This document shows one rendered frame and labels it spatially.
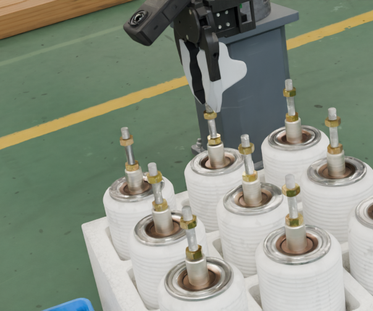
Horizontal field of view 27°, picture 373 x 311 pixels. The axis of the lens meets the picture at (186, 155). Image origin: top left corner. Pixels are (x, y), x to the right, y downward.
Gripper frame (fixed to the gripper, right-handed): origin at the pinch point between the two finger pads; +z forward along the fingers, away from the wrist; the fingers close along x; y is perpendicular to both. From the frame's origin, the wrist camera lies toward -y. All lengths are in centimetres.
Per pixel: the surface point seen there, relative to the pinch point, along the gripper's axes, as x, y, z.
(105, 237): 4.1, -16.2, 16.7
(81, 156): 68, -1, 35
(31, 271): 31, -23, 35
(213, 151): -0.9, -0.1, 7.3
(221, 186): -4.3, -1.4, 10.8
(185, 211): -22.5, -14.4, 0.6
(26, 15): 174, 20, 29
